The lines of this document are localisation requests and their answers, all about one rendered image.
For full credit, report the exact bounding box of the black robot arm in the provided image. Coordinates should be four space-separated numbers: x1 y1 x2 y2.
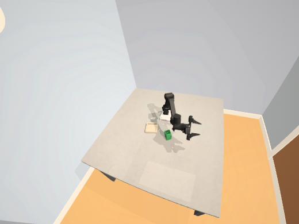
162 92 190 134

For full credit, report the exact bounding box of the green square cup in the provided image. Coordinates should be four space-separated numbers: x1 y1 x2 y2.
164 130 172 140

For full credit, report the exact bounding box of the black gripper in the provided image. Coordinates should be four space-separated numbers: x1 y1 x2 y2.
180 115 201 141

